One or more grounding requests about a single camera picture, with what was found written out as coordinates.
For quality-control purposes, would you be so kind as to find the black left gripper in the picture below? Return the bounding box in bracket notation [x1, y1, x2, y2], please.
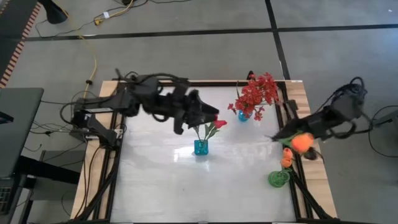
[170, 86, 220, 135]

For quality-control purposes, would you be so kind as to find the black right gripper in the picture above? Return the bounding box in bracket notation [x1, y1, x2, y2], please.
[272, 108, 335, 141]

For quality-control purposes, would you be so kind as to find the orange artificial tulip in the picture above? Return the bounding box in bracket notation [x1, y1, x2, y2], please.
[280, 157, 293, 180]
[277, 131, 315, 155]
[279, 147, 295, 180]

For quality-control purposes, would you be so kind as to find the flower stem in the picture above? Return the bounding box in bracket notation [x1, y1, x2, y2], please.
[203, 119, 228, 147]

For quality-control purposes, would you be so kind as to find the red blossom flower bunch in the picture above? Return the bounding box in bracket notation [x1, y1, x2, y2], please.
[228, 81, 265, 122]
[247, 72, 280, 105]

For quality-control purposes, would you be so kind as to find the tall blue glass vase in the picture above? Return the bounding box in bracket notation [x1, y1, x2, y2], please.
[193, 139, 210, 156]

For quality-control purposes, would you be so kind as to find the small blue glass vase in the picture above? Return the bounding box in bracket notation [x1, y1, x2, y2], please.
[238, 109, 253, 123]

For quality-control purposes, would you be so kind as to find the green glass vase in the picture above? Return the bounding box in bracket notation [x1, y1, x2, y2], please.
[267, 169, 292, 189]

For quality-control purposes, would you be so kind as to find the grey operator desk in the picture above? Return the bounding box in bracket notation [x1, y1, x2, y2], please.
[0, 87, 45, 179]

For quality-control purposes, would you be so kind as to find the black mat striped edge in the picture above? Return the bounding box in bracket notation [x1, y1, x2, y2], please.
[0, 0, 42, 90]

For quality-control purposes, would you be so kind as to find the black aluminium table frame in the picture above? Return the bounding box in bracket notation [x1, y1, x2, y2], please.
[74, 79, 335, 223]

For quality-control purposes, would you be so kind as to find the yellow hanging cable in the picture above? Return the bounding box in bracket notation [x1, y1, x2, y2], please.
[62, 9, 98, 94]

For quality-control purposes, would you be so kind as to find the yellow floor cable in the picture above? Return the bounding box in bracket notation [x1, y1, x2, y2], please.
[93, 0, 135, 26]

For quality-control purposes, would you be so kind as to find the black floor cable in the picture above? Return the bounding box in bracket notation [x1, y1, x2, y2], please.
[29, 119, 91, 139]

